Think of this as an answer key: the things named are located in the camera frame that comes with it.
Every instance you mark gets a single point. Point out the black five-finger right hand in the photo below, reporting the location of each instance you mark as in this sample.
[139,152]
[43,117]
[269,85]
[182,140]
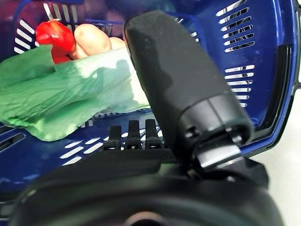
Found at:
[183,77]

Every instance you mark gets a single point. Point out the white green napa cabbage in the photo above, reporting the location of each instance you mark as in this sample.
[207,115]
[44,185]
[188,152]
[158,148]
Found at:
[58,94]

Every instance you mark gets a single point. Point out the blue plastic shopping basket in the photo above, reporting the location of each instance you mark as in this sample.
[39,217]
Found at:
[265,70]

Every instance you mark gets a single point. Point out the tan potato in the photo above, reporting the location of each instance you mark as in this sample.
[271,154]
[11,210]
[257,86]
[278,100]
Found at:
[118,43]
[91,40]

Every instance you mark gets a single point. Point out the red bell pepper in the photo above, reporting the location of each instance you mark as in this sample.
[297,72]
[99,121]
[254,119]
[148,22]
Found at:
[54,37]

